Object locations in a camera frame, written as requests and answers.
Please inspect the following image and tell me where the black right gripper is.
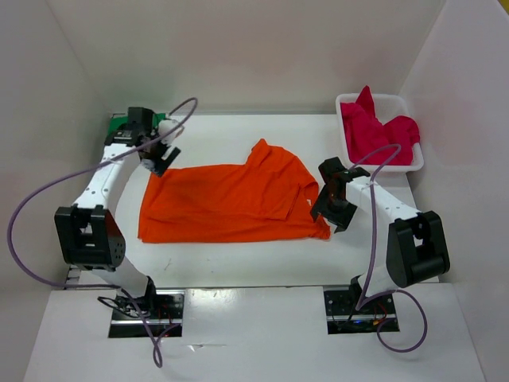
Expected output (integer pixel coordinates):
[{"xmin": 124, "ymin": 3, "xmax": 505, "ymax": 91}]
[{"xmin": 309, "ymin": 185, "xmax": 358, "ymax": 233}]

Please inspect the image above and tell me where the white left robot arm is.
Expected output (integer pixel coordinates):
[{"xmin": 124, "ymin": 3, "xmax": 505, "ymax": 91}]
[{"xmin": 54, "ymin": 107, "xmax": 183, "ymax": 318}]

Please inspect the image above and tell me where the pink t-shirt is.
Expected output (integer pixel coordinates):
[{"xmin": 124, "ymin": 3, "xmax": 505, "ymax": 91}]
[{"xmin": 340, "ymin": 85, "xmax": 420, "ymax": 166}]

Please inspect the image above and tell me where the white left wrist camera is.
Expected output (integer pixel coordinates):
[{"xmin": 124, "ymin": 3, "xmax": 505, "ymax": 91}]
[{"xmin": 157, "ymin": 119, "xmax": 185, "ymax": 144}]

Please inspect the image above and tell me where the green t-shirt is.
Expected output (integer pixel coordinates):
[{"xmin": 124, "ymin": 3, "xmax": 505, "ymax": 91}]
[{"xmin": 107, "ymin": 113, "xmax": 166, "ymax": 134}]

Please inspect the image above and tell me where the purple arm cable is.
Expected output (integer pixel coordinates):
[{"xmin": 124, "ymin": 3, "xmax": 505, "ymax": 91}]
[
  {"xmin": 348, "ymin": 143, "xmax": 429, "ymax": 353},
  {"xmin": 7, "ymin": 96, "xmax": 199, "ymax": 368}
]

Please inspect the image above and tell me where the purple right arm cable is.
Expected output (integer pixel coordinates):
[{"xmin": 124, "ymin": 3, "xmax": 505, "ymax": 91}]
[{"xmin": 348, "ymin": 143, "xmax": 429, "ymax": 353}]

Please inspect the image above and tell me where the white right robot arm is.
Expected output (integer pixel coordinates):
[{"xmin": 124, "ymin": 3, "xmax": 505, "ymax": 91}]
[{"xmin": 311, "ymin": 158, "xmax": 450, "ymax": 313}]

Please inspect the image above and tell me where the white plastic basket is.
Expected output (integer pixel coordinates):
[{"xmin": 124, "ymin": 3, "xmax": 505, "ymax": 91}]
[{"xmin": 335, "ymin": 92, "xmax": 425, "ymax": 174}]

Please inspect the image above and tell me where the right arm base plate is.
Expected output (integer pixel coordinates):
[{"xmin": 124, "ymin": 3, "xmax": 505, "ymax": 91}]
[{"xmin": 323, "ymin": 285, "xmax": 399, "ymax": 335}]

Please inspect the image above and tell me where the orange t-shirt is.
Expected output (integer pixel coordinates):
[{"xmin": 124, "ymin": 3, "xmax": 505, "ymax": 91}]
[{"xmin": 138, "ymin": 139, "xmax": 331, "ymax": 244}]

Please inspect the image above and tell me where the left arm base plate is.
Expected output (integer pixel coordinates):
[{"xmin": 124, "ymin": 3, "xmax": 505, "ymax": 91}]
[{"xmin": 98, "ymin": 289, "xmax": 185, "ymax": 339}]

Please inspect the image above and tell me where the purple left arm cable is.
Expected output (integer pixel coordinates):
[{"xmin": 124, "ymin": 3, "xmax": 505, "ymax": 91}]
[{"xmin": 7, "ymin": 96, "xmax": 199, "ymax": 368}]

